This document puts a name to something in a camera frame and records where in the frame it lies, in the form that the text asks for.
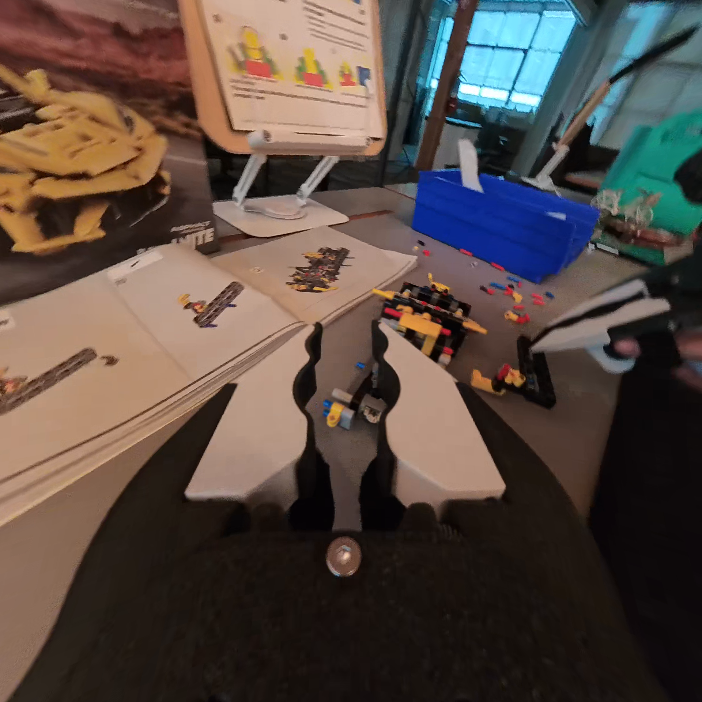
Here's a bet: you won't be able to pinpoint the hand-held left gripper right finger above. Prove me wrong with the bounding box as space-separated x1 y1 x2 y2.
359 320 505 501

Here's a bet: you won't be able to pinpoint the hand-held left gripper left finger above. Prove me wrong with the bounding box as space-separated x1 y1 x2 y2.
185 322 330 502

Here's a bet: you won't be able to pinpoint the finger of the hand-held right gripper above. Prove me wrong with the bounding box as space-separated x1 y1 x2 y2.
547 279 652 331
530 298 673 353

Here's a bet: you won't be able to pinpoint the black lego beam assembly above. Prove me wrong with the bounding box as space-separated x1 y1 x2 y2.
471 336 557 409

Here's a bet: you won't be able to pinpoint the small grey yellow lego assembly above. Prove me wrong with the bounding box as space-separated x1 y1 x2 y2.
322 373 387 430

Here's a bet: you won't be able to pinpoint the scattered lego pins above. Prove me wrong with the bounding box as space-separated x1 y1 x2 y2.
414 238 556 325

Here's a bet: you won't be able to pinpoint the partly built lego car chassis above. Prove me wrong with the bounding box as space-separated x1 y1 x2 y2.
373 277 488 366

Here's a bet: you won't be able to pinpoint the lego set box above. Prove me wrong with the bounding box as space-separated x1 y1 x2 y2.
0 0 221 305

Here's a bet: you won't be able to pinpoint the person's right hand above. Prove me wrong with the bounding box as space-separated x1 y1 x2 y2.
613 328 702 391

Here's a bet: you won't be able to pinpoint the dark red box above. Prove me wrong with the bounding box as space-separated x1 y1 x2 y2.
597 214 693 250

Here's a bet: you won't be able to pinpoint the teal bag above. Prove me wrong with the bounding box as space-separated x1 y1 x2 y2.
597 110 702 267

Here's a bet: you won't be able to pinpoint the blue plastic bin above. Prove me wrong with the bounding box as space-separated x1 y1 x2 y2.
411 169 600 284

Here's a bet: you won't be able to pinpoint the open instruction booklet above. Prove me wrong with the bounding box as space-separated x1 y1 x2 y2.
0 225 419 527

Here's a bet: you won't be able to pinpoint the white paper bag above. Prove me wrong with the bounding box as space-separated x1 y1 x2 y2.
458 139 486 194

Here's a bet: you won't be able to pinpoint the wooden instruction sign board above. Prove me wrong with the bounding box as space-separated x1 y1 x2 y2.
178 0 387 157

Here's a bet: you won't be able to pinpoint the wooden post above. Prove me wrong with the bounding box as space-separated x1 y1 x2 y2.
415 0 479 172

